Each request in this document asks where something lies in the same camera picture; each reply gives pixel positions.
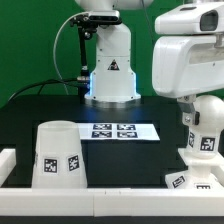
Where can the white front rail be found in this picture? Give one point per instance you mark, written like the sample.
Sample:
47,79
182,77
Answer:
108,202

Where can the white lamp shade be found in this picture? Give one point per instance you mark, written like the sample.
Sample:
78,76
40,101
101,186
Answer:
59,160

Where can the white light bulb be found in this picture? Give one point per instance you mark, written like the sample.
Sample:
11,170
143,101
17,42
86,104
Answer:
203,139

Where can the white lamp base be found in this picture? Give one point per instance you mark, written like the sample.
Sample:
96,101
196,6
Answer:
198,175

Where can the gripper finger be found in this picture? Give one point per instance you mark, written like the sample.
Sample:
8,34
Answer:
190,116

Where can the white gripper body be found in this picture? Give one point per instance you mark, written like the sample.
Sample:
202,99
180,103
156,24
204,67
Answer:
187,65

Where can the white left rail block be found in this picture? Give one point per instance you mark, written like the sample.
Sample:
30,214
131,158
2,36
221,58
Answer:
7,163

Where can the white marker sheet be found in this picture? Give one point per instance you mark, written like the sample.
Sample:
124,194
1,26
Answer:
118,131

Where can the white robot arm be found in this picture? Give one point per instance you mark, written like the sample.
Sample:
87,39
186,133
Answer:
112,81

